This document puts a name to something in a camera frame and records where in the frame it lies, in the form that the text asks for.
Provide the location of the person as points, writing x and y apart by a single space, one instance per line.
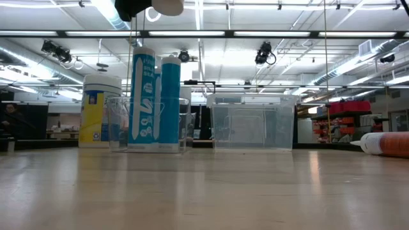
11 110

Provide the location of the round black overhead camera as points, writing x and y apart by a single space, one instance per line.
183 56

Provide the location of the red orange grey bin rack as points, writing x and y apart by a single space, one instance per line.
350 106

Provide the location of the large clear plastic bin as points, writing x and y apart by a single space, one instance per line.
252 127

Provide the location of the Lysol wipes canister yellow label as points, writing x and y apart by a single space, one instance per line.
96 121

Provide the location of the small clear plastic container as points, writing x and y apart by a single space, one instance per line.
118 127

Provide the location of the black ceiling fixture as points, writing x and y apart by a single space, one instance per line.
387 58

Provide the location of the black mounted device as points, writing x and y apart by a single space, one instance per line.
60 54

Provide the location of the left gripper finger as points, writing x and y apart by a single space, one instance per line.
131 8

